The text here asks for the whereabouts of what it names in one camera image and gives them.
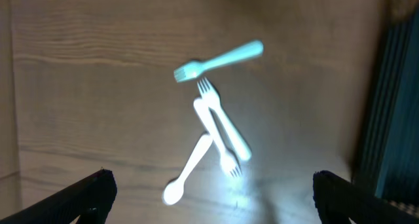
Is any black plastic basket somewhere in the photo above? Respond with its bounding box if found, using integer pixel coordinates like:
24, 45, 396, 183
352, 10, 418, 208

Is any white plastic fork middle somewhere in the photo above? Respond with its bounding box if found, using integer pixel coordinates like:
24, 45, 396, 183
193, 98, 242, 177

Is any white plastic fork right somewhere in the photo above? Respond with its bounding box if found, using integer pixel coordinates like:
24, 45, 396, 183
197, 77, 252, 161

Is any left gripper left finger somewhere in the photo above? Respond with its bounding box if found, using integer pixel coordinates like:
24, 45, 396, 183
1, 169, 117, 224

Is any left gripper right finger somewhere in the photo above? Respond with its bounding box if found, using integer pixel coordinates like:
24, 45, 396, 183
313, 170, 418, 224

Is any white plastic fork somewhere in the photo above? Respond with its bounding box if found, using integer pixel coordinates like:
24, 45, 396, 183
193, 98, 242, 177
197, 77, 252, 161
173, 40, 264, 83

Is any white plastic fork top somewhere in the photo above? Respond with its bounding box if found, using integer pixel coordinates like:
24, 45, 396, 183
173, 40, 264, 83

